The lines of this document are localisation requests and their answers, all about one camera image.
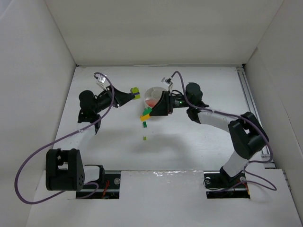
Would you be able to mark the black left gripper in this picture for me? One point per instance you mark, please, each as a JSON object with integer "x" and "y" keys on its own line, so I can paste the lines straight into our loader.
{"x": 116, "y": 96}

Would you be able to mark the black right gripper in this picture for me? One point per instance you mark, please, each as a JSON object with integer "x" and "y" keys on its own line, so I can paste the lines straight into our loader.
{"x": 168, "y": 102}

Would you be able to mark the orange round lego dish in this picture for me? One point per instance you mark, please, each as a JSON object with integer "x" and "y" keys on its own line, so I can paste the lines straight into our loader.
{"x": 151, "y": 102}

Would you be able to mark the multicolour lego assembly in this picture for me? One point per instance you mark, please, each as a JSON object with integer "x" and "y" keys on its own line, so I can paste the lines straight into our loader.
{"x": 135, "y": 91}

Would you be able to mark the green and yellow lego stack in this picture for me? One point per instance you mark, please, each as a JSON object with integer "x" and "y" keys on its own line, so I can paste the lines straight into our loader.
{"x": 146, "y": 114}

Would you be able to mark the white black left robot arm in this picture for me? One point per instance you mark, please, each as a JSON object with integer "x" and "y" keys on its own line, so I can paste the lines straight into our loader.
{"x": 65, "y": 170}

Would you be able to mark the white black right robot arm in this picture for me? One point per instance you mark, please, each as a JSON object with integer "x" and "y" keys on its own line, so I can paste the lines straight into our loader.
{"x": 247, "y": 135}

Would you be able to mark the white round divided container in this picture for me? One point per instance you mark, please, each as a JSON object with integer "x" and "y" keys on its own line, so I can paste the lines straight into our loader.
{"x": 153, "y": 93}

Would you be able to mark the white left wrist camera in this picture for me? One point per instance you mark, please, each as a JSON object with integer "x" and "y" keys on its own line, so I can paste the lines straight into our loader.
{"x": 100, "y": 80}

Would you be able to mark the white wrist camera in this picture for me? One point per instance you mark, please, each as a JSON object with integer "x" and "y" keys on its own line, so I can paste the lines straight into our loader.
{"x": 168, "y": 82}
{"x": 100, "y": 80}

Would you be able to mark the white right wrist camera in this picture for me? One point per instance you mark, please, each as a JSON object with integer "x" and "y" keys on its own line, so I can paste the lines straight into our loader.
{"x": 168, "y": 82}

